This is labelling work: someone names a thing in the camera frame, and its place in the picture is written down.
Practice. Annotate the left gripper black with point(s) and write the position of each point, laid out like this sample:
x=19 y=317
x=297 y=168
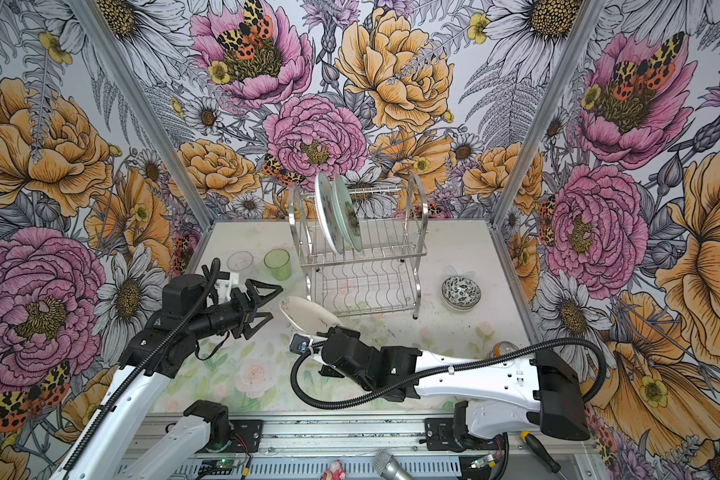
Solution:
x=244 y=308

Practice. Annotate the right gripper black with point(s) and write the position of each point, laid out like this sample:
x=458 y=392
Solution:
x=350 y=332

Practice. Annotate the clear glass cup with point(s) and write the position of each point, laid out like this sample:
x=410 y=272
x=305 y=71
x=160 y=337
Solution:
x=241 y=263

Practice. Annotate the cream white plate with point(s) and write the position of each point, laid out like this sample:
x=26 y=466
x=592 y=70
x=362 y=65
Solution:
x=308 y=317

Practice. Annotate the green tinted glass cup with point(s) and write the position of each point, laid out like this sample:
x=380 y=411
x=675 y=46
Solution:
x=277 y=262

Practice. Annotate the chrome two-tier dish rack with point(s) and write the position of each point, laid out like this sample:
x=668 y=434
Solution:
x=384 y=277

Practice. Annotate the pink black patterned bowl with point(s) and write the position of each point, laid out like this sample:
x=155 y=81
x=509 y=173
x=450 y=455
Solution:
x=461 y=293

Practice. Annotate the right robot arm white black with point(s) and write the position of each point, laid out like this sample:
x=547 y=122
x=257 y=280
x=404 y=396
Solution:
x=532 y=387

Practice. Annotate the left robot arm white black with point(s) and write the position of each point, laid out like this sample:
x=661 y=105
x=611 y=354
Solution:
x=145 y=369

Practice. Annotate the silver microphone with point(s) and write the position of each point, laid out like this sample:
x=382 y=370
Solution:
x=389 y=468

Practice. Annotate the small red pink figure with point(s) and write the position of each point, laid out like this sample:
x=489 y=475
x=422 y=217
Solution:
x=335 y=471

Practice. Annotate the orange capped small jar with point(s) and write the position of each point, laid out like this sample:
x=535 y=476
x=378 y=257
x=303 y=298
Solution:
x=503 y=347

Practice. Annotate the mint green plate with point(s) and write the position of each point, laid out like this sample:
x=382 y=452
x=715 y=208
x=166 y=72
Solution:
x=348 y=222

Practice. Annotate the watermelon pattern plate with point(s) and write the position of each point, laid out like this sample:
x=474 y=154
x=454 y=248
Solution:
x=326 y=215

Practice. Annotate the green circuit board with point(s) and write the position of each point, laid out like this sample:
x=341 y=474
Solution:
x=217 y=467

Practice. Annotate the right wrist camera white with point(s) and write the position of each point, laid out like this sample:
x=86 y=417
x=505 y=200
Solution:
x=302 y=344

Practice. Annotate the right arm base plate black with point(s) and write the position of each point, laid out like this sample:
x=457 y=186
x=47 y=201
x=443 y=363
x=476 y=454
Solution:
x=442 y=435

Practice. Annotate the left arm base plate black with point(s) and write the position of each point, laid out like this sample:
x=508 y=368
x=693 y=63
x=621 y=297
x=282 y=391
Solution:
x=235 y=436

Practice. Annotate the black handled screwdriver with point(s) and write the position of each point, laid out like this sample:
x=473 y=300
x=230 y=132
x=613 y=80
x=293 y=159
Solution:
x=540 y=451

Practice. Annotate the aluminium frame rail front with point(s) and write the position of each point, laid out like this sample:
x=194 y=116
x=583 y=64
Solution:
x=338 y=434

